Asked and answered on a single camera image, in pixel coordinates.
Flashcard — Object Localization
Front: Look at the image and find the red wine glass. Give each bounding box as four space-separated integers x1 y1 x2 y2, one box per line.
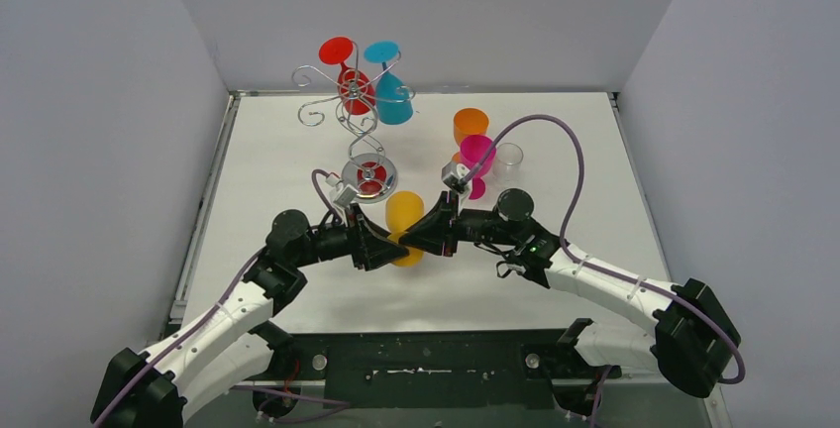
318 36 375 116

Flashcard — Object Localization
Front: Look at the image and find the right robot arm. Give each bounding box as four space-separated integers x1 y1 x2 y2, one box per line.
399 188 746 398

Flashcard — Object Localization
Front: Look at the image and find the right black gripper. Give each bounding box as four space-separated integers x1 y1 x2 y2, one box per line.
401 188 521 258

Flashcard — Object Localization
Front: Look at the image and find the chrome wine glass rack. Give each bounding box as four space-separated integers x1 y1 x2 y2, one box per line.
292 41 416 204

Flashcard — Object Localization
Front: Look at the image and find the clear patterned wine glass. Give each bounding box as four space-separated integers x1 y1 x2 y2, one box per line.
491 143 524 184

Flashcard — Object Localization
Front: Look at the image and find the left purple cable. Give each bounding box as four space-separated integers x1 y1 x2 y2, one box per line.
91 168 353 428

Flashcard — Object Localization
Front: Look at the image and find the blue wine glass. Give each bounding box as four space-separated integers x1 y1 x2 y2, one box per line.
364 41 414 126

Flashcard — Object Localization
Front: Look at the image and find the orange wine glass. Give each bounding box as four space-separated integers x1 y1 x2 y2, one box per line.
453 108 489 162

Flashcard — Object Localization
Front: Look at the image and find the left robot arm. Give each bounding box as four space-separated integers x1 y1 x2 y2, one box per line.
90 204 409 427

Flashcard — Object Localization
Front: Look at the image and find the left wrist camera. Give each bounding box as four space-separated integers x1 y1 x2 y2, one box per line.
325 172 360 218

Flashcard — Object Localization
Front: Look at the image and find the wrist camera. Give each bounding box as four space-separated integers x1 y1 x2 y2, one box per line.
442 160 473 205
325 172 360 218

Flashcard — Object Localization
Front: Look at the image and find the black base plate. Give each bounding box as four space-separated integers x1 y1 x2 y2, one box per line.
160 323 658 413

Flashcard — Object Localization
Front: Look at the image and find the magenta wine glass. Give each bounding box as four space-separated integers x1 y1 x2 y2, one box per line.
460 135 495 200

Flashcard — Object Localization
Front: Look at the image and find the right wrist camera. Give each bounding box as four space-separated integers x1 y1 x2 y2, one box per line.
442 160 473 205

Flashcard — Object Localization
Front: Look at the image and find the yellow wine glass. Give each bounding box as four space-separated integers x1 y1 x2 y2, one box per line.
385 191 425 243

